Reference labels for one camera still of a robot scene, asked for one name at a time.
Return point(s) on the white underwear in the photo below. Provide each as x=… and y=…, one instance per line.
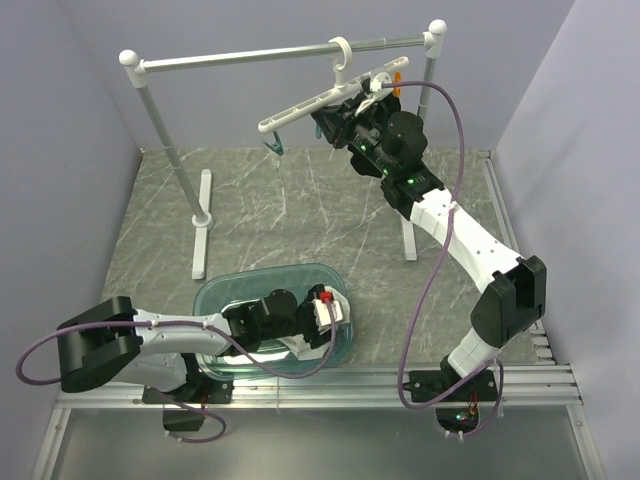
x=302, y=350

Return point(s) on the aluminium rail frame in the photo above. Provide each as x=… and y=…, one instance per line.
x=345, y=422

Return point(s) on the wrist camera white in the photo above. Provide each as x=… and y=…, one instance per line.
x=375, y=89
x=330, y=308

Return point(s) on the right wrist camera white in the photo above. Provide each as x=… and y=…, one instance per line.
x=375, y=89

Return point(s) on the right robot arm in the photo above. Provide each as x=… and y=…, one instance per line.
x=388, y=143

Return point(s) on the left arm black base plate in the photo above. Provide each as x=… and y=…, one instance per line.
x=187, y=408

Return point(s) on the white plastic clip hanger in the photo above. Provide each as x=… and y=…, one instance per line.
x=341, y=90

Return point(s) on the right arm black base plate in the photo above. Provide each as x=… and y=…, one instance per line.
x=470, y=407

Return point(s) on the teal transparent plastic basin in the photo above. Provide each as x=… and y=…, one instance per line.
x=227, y=291

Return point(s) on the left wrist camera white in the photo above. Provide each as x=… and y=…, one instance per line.
x=330, y=308

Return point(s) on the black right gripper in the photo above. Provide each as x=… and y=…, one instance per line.
x=338, y=122

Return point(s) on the silver white clothes rack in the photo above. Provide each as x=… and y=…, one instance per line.
x=251, y=74

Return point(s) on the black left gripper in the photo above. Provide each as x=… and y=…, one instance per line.
x=315, y=337

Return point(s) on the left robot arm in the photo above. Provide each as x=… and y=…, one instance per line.
x=114, y=341

